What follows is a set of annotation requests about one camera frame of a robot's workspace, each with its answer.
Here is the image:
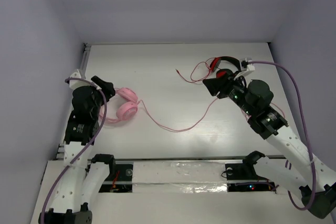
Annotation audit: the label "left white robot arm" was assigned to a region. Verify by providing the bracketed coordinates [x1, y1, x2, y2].
[38, 76, 117, 223]

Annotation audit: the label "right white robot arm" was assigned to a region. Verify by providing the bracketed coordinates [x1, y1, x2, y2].
[203, 76, 335, 219]

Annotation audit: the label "silver foil tape strip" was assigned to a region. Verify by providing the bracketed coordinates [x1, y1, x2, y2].
[132, 161, 227, 194]

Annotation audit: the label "red headphone cable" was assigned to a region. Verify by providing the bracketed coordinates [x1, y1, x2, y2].
[175, 61, 214, 84]

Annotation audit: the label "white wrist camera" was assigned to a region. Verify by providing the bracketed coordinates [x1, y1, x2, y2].
[65, 69, 88, 90]
[235, 58, 255, 79]

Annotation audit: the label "red black headphones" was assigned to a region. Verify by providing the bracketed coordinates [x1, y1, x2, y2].
[209, 56, 241, 78]

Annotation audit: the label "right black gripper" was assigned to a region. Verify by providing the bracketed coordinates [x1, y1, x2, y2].
[202, 70, 255, 116]

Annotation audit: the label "pink headphones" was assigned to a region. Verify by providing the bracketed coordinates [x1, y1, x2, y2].
[105, 87, 140, 124]

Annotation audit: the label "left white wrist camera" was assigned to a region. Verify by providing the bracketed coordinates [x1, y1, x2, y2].
[65, 69, 88, 90]

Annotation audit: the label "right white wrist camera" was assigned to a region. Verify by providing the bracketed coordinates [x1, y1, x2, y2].
[235, 58, 255, 79]

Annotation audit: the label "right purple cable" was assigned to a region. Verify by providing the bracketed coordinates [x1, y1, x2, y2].
[248, 60, 317, 211]

